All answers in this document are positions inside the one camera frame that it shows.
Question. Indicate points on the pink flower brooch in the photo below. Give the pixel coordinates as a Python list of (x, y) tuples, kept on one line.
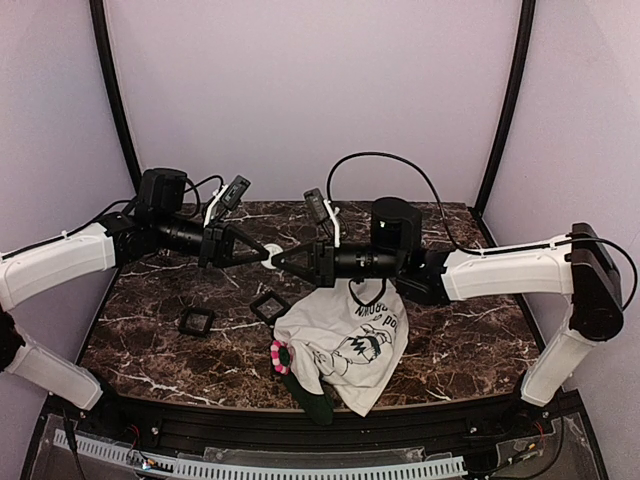
[(281, 355)]

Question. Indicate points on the black square box left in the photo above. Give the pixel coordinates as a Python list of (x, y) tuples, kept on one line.
[(196, 321)]

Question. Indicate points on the black square box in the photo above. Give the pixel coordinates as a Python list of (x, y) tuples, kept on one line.
[(269, 307), (196, 321)]

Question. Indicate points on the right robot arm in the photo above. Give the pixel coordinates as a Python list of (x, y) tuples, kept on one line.
[(576, 265)]

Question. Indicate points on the white slotted cable duct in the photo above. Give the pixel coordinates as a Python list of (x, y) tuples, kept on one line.
[(216, 463)]

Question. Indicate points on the white brooch backing piece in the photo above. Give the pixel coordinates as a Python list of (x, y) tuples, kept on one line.
[(272, 249)]

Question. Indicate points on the right black frame post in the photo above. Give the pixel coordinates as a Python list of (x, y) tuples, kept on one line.
[(512, 90)]

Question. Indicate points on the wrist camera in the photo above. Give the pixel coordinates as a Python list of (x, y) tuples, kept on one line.
[(323, 214), (225, 200)]

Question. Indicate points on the white and green garment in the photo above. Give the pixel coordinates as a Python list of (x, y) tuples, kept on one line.
[(349, 337)]

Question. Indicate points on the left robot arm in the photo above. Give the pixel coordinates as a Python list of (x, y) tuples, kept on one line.
[(149, 223)]

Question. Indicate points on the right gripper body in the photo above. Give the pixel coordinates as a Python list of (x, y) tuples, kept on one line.
[(325, 263)]

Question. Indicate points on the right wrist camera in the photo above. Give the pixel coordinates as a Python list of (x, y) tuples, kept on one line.
[(323, 214)]

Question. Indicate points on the black aluminium front rail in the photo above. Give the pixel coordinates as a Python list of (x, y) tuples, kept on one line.
[(171, 428)]

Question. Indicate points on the left black frame post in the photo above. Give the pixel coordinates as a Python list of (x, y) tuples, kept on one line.
[(110, 78)]

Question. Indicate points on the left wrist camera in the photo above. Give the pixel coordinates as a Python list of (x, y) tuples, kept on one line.
[(225, 200)]

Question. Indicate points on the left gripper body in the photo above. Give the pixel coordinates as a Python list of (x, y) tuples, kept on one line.
[(213, 245)]

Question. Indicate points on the black frame post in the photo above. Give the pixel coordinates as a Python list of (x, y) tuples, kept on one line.
[(512, 90), (110, 78)]

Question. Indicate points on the black square box right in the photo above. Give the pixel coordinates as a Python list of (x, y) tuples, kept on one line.
[(269, 307)]

